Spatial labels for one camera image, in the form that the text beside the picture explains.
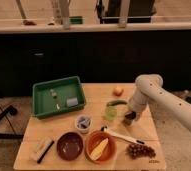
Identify translucent green cup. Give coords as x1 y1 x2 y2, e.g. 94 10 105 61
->
104 106 117 121

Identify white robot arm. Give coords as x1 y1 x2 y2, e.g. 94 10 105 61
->
128 74 191 132

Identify grey cup in tray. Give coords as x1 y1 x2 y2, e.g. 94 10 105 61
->
66 97 78 107

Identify green plastic tray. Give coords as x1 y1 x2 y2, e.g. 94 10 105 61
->
32 76 86 119

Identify small items in tray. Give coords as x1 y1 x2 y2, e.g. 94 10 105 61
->
50 89 60 110

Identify green pepper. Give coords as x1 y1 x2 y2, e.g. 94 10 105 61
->
106 100 127 106

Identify orange fruit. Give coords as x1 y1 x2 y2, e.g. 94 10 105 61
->
113 86 124 96

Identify bunch of brown grapes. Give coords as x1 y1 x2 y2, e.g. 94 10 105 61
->
127 143 156 159

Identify orange bowl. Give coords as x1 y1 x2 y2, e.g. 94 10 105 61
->
85 131 116 164

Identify white cup with blue contents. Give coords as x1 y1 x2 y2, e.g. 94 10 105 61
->
75 115 91 134

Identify yellow corn cob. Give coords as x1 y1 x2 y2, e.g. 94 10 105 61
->
90 138 108 160

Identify dark purple bowl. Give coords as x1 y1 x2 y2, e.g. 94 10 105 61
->
57 132 83 161

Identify white scrub brush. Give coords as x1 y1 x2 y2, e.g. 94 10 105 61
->
30 137 54 163

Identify green box on counter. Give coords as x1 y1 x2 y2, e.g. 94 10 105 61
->
70 16 83 24

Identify black chair base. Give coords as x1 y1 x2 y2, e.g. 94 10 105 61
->
0 105 23 140

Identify white handled utensil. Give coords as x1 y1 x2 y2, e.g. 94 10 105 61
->
101 126 145 145

